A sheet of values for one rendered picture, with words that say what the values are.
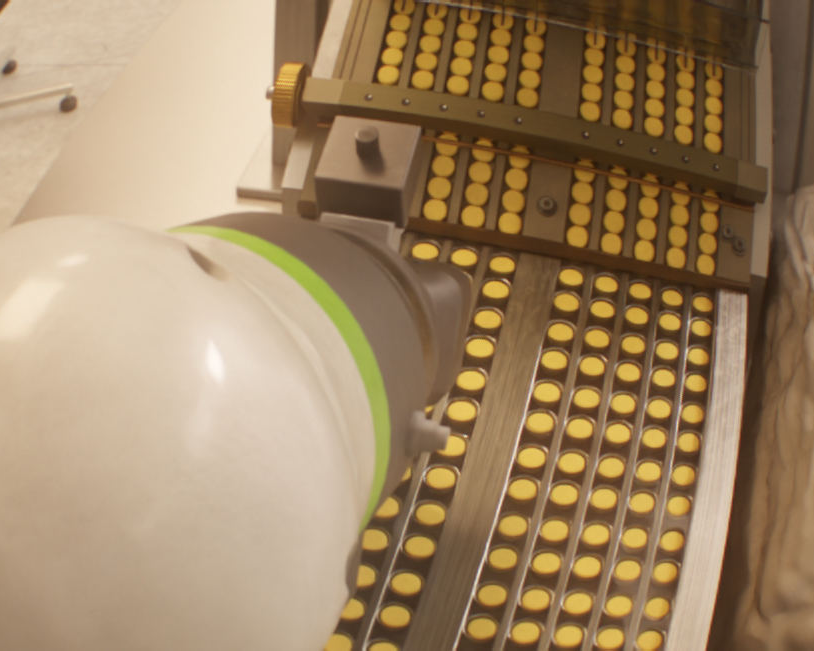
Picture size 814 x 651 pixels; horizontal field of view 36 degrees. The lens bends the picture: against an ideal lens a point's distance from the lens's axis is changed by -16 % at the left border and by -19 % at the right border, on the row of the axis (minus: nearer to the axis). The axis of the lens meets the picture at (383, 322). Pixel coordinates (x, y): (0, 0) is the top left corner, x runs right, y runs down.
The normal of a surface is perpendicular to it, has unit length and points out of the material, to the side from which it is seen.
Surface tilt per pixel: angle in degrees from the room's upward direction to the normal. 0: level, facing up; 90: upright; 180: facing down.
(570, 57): 38
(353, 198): 106
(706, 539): 0
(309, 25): 90
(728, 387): 0
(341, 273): 45
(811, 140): 90
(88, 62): 0
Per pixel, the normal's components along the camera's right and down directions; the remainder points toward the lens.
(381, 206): -0.22, 0.81
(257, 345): 0.69, -0.59
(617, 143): -0.12, -0.21
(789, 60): -0.23, 0.63
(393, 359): 0.93, -0.29
